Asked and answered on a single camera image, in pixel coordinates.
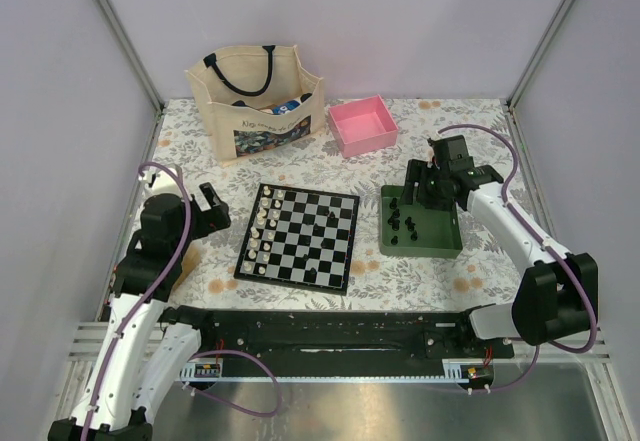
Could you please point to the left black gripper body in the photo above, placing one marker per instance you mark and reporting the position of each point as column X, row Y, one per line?
column 205, row 222

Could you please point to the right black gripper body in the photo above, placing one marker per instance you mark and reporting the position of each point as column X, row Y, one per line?
column 430, row 192

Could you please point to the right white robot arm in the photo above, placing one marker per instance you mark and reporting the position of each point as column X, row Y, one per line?
column 558, row 292

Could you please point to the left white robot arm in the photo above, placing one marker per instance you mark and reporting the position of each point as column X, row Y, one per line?
column 147, row 343

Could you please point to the green plastic tray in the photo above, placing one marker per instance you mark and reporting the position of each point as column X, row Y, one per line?
column 436, row 233

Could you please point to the white bishop far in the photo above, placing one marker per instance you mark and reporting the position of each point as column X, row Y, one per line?
column 261, row 217

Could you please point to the pink plastic box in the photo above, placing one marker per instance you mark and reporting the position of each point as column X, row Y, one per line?
column 362, row 126

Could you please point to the black and white chessboard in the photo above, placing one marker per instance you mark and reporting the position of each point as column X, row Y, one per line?
column 300, row 210

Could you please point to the cream canvas tote bag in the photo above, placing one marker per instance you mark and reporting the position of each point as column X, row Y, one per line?
column 234, row 89

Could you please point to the blue white carton in bag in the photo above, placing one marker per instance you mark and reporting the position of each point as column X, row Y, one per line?
column 290, row 105

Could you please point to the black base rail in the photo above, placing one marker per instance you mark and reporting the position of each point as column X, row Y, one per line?
column 337, row 344

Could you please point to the left aluminium frame post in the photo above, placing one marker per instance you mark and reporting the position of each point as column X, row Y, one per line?
column 132, row 58

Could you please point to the aluminium frame post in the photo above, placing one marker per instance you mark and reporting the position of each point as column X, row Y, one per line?
column 552, row 30
column 132, row 58

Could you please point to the right aluminium frame post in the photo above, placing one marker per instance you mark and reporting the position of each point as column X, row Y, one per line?
column 552, row 30

